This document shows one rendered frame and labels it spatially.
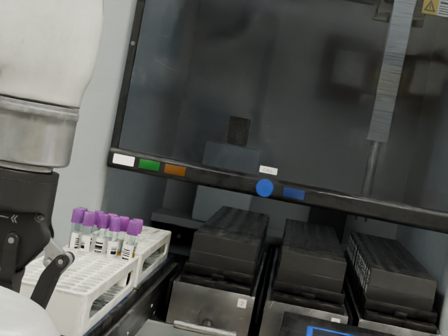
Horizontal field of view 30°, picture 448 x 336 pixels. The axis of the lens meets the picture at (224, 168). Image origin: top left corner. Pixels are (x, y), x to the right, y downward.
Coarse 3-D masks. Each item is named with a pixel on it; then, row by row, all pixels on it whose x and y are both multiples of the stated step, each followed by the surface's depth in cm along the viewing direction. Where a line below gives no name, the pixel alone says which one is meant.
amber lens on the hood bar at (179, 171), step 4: (168, 164) 142; (168, 168) 142; (172, 168) 142; (176, 168) 142; (180, 168) 142; (184, 168) 142; (164, 172) 142; (168, 172) 142; (172, 172) 142; (176, 172) 142; (180, 172) 142; (184, 172) 142; (184, 176) 142
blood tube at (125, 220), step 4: (120, 216) 116; (124, 216) 117; (124, 220) 116; (128, 220) 116; (124, 224) 116; (128, 224) 116; (124, 228) 116; (120, 232) 116; (124, 232) 116; (120, 236) 116; (124, 236) 116; (120, 240) 116; (120, 244) 116; (120, 248) 116; (116, 252) 116; (120, 252) 116
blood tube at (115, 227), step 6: (114, 222) 114; (120, 222) 114; (114, 228) 114; (120, 228) 115; (114, 234) 114; (114, 240) 114; (108, 246) 114; (114, 246) 114; (108, 252) 114; (114, 252) 115
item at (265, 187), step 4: (260, 180) 140; (264, 180) 139; (268, 180) 140; (260, 184) 140; (264, 184) 139; (268, 184) 139; (272, 184) 140; (256, 188) 140; (260, 188) 140; (264, 188) 139; (268, 188) 139; (272, 188) 139; (260, 192) 140; (264, 192) 140; (268, 192) 139; (272, 192) 140; (264, 196) 140
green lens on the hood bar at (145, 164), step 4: (140, 160) 142; (144, 160) 142; (148, 160) 142; (140, 164) 142; (144, 164) 142; (148, 164) 142; (152, 164) 142; (156, 164) 142; (144, 168) 142; (148, 168) 142; (152, 168) 142; (156, 168) 142
